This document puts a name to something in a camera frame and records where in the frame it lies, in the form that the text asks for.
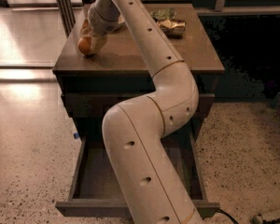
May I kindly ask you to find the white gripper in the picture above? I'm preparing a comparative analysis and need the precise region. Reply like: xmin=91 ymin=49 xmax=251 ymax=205
xmin=79 ymin=5 xmax=121 ymax=55

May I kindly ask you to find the orange fruit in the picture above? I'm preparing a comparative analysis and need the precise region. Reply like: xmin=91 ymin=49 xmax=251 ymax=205
xmin=77 ymin=36 xmax=91 ymax=56

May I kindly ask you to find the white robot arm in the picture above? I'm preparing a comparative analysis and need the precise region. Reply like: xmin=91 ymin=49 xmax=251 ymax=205
xmin=78 ymin=0 xmax=203 ymax=224

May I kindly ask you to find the dark wooden drawer cabinet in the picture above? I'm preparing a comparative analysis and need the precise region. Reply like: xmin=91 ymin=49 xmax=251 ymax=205
xmin=53 ymin=4 xmax=224 ymax=143

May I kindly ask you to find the closed upper drawer front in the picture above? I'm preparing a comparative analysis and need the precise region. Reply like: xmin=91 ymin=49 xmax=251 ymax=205
xmin=62 ymin=92 xmax=215 ymax=119

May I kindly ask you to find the open bottom drawer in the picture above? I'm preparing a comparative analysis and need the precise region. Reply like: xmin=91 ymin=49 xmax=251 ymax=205
xmin=55 ymin=132 xmax=220 ymax=217

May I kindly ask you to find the white paper bowl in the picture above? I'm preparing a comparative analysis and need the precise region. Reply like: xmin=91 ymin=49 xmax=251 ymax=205
xmin=115 ymin=15 xmax=125 ymax=31

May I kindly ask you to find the green chip bag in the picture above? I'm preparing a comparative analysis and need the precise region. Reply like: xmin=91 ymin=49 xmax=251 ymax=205
xmin=149 ymin=7 xmax=175 ymax=21

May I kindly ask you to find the blue tape piece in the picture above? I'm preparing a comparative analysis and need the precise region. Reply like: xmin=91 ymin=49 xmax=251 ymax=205
xmin=73 ymin=133 xmax=79 ymax=139

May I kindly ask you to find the white power strip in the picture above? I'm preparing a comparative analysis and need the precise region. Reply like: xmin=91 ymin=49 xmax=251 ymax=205
xmin=252 ymin=208 xmax=280 ymax=224

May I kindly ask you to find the metal window frame post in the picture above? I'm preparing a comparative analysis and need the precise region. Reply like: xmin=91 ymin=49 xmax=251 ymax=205
xmin=56 ymin=0 xmax=76 ymax=36

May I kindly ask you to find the black floor cable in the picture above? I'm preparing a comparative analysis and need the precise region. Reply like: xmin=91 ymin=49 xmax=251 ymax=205
xmin=214 ymin=208 xmax=240 ymax=224

